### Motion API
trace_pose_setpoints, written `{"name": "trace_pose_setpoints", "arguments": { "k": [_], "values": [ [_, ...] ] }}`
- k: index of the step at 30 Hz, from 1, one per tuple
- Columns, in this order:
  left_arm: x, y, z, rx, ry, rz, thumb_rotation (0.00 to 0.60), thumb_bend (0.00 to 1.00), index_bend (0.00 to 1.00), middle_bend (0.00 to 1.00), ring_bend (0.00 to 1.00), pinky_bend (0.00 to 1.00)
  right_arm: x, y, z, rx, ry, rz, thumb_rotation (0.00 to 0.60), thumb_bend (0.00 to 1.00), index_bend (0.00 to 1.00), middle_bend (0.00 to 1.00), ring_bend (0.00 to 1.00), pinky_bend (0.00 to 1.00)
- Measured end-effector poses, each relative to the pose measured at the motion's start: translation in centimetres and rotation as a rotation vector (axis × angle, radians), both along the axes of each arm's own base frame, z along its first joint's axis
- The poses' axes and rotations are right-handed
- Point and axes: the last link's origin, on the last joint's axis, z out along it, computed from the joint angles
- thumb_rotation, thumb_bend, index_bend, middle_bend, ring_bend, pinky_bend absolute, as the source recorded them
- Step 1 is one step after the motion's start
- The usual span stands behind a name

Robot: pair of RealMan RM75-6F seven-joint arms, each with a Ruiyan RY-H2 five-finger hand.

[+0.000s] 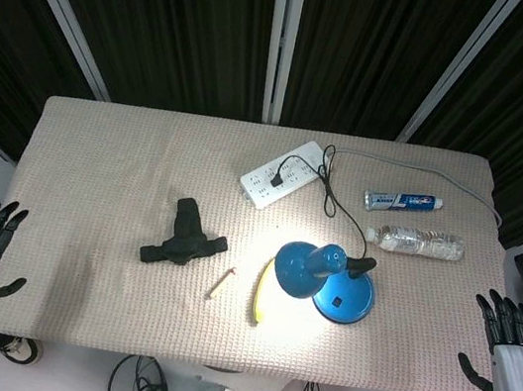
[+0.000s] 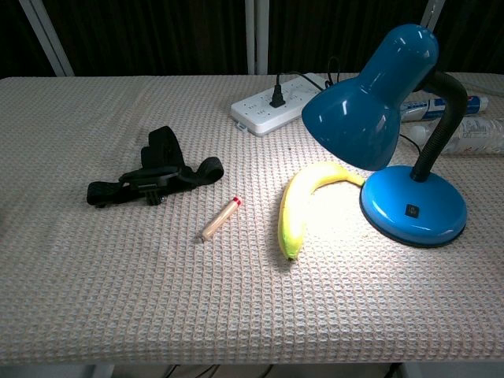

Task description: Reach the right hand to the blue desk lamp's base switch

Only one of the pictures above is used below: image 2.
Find white power strip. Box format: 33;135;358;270
230;72;330;138

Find black power cable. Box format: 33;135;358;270
277;55;342;92

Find yellow banana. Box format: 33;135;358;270
278;161;367;261

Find black head strap mount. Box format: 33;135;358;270
87;125;225;209

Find clear plastic water bottle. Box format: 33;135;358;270
410;117;504;155

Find black power plug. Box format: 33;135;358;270
269;73;286;109

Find beige waffle weave tablecloth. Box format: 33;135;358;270
0;72;504;365

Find white metal frame post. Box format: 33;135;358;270
244;0;269;76
428;0;454;35
18;0;75;78

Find wooden stick with red tip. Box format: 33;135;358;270
201;196;243;242

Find white toothpaste tube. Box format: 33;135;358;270
400;94;490;122

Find blue desk lamp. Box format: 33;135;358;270
301;23;469;248

